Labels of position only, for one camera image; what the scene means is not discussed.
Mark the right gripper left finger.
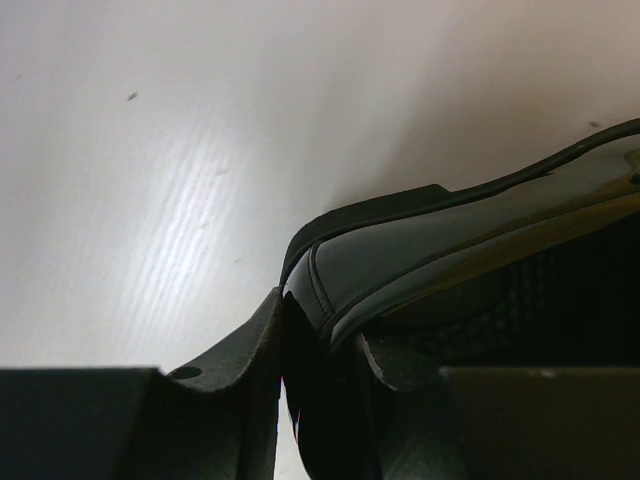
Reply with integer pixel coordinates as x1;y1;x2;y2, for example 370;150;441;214
1;290;282;479

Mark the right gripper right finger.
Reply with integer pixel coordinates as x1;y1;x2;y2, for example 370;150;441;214
357;335;639;479

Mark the black patent loafer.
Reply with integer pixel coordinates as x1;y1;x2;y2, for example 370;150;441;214
280;120;639;479

